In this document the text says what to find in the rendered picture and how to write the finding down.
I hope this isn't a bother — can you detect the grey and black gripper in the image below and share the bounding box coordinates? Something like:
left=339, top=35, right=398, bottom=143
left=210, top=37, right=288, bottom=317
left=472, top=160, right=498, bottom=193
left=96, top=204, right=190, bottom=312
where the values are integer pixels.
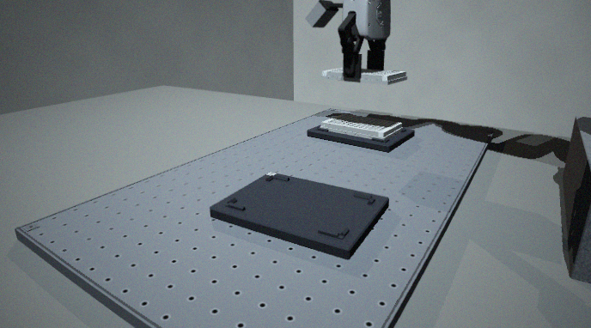
left=338, top=0, right=391, bottom=78

